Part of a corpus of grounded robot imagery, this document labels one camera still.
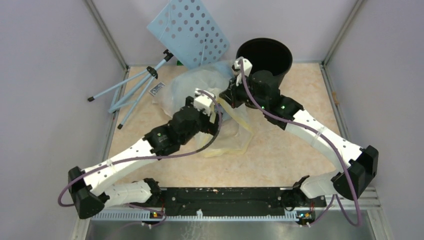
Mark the light blue perforated stand plate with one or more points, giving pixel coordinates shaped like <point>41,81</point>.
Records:
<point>189,32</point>

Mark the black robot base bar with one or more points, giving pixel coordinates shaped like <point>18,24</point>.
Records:
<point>230,201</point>

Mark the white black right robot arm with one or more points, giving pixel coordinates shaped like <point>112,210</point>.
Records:
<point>355,166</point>

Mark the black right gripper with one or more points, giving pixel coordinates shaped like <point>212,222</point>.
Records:
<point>231,94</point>

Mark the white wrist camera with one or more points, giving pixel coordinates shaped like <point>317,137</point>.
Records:
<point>241,65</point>
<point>204,101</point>

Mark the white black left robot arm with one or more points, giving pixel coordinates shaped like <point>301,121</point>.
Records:
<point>94,188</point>

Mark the small printed card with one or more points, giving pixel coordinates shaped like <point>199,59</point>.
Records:
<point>155,90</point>

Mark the light blue tripod legs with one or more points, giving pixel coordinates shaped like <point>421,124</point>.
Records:
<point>134,95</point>

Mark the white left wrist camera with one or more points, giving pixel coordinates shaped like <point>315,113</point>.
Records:
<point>204,101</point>

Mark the black plastic trash bin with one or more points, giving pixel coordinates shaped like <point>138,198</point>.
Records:
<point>271,60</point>

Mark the white slotted cable duct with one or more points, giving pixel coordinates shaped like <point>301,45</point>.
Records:
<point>144,215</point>

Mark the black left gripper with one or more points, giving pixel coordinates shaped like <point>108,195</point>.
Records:
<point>209,127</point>

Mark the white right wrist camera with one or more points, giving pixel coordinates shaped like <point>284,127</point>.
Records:
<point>241,65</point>

